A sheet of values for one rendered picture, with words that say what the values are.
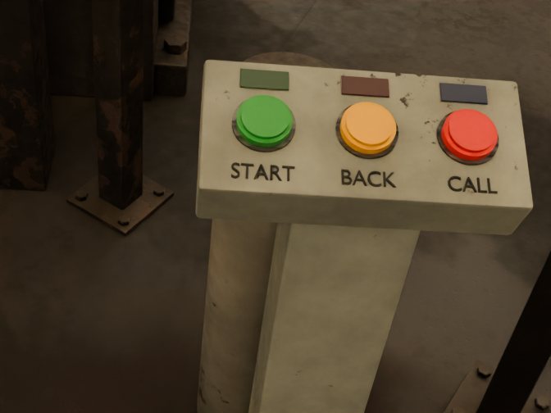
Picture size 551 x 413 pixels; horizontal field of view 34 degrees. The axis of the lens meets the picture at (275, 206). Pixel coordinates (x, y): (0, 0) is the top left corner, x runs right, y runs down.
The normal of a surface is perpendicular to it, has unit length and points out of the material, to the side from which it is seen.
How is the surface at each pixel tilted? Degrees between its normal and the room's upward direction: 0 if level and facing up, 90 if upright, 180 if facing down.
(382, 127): 20
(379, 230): 90
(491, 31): 0
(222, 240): 90
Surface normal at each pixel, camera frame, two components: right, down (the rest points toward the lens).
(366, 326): 0.03, 0.69
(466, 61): 0.11, -0.72
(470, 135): 0.11, -0.44
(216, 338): -0.73, 0.40
